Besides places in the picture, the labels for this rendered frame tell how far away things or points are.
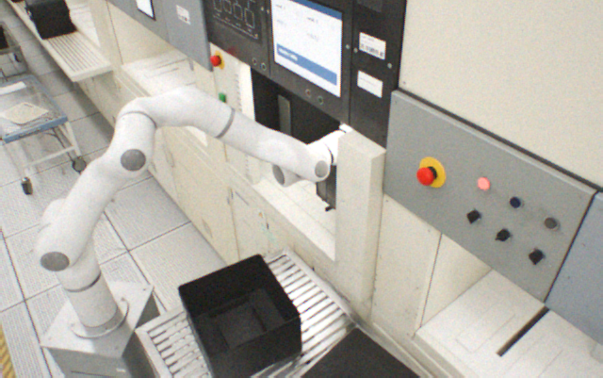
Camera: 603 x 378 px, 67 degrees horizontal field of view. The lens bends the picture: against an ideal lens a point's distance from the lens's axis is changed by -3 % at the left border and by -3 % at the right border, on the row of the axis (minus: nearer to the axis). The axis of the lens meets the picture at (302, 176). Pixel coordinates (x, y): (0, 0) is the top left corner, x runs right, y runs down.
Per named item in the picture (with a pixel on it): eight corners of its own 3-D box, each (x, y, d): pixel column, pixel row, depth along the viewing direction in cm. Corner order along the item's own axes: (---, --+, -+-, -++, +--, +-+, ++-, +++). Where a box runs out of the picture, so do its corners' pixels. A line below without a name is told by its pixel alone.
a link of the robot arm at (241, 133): (248, 105, 112) (338, 159, 128) (221, 106, 125) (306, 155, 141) (232, 139, 111) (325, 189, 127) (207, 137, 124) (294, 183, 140)
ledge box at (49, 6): (32, 30, 355) (19, -5, 339) (69, 22, 367) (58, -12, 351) (39, 41, 335) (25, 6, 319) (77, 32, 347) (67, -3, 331)
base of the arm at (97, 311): (58, 335, 146) (36, 298, 135) (87, 287, 161) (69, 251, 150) (113, 342, 144) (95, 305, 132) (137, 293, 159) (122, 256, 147)
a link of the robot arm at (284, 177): (321, 144, 132) (303, 142, 140) (283, 162, 126) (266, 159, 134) (329, 172, 135) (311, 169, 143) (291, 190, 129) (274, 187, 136)
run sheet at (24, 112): (-5, 115, 320) (-6, 113, 320) (26, 101, 336) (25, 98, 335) (21, 126, 307) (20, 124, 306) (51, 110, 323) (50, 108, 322)
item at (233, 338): (264, 287, 160) (260, 252, 149) (304, 349, 141) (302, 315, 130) (186, 320, 150) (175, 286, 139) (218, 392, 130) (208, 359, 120)
